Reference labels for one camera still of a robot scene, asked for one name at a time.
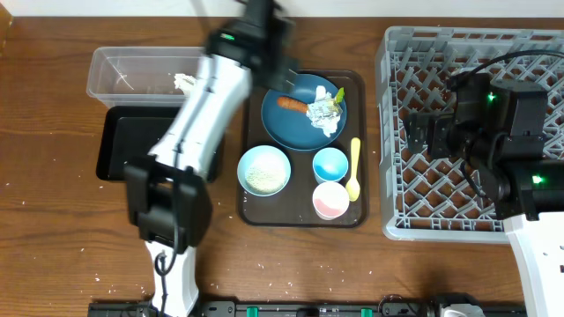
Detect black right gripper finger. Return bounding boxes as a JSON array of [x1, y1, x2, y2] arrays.
[[427, 114, 450, 158], [404, 113, 428, 153]]

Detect orange carrot piece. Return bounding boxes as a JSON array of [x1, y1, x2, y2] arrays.
[[277, 96, 308, 114]]

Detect white napkin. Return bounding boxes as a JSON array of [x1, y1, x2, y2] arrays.
[[174, 73, 197, 96]]

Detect light blue rice bowl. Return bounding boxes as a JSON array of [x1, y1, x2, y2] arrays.
[[237, 145, 291, 197]]

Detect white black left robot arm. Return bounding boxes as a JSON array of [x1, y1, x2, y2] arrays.
[[124, 18, 298, 316]]

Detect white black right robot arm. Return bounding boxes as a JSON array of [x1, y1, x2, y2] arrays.
[[404, 72, 563, 316]]

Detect grey dishwasher rack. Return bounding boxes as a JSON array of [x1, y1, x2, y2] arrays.
[[375, 26, 563, 244]]

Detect clear plastic waste bin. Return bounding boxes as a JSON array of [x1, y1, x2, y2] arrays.
[[86, 47, 203, 107]]

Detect dark blue plate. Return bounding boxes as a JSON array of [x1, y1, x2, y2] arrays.
[[261, 74, 347, 151]]

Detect yellow plastic spoon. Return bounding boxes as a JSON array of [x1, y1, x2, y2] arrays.
[[345, 137, 360, 202]]

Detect light blue cup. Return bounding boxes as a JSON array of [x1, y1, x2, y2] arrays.
[[312, 147, 349, 183]]

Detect dark brown serving tray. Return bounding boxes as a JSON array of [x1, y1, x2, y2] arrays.
[[236, 70, 370, 228]]

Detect pink cup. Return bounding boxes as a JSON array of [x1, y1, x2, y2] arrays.
[[312, 181, 350, 220]]

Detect black rectangular tray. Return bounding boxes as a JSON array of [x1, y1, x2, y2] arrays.
[[95, 105, 224, 183]]

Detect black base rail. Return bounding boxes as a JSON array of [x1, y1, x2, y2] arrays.
[[86, 293, 528, 317]]

